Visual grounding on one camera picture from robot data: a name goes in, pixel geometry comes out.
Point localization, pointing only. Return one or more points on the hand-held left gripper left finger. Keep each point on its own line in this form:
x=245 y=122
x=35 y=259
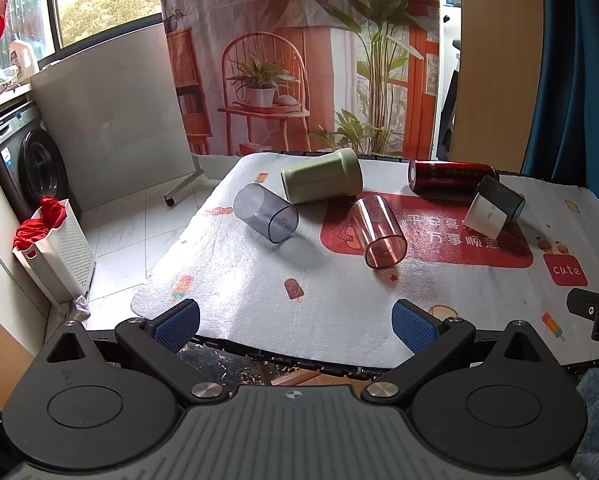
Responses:
x=178 y=321

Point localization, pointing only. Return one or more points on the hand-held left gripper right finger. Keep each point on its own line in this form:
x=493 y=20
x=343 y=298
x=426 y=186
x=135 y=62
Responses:
x=413 y=327

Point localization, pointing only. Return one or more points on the clear pink plastic cup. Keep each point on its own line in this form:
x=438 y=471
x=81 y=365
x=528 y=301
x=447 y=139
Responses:
x=379 y=232

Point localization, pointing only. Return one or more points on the clear grey plastic cup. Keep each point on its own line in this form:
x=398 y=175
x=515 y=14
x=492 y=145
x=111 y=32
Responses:
x=264 y=212

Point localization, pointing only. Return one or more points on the white and black cup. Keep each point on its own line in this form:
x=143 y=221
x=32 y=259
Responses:
x=489 y=210

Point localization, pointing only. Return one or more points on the dark red metal cup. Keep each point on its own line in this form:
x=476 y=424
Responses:
x=454 y=176

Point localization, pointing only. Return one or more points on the green cup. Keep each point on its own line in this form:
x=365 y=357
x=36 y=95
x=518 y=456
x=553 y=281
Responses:
x=324 y=177

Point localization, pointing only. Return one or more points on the white printed table mat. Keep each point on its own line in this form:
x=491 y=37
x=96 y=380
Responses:
x=239 y=285

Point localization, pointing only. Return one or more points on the grey crumpled cloth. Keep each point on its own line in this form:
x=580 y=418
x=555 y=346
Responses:
x=80 y=306

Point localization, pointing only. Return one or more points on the white laundry basket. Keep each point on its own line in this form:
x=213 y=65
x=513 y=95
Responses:
x=64 y=255

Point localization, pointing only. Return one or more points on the red cloth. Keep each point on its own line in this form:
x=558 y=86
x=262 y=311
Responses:
x=51 y=210

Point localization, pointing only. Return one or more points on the wooden board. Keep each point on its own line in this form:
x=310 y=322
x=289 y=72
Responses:
x=1 y=350

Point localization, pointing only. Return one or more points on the dark grey washing machine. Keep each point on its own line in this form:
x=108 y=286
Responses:
x=39 y=165

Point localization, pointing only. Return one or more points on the black metal stand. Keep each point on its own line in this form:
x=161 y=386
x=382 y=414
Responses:
x=447 y=120

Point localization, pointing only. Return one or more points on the grey board on wheels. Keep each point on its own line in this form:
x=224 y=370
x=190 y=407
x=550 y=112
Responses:
x=114 y=110

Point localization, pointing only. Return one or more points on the blue curtain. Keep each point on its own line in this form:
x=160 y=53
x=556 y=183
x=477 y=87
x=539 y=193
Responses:
x=579 y=85

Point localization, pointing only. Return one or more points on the wooden panel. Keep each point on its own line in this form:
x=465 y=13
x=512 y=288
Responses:
x=504 y=85

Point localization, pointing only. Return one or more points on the printed backdrop cloth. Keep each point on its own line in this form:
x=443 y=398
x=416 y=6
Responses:
x=304 y=60

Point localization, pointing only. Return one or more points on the white detergent bottle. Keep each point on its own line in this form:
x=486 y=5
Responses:
x=21 y=57

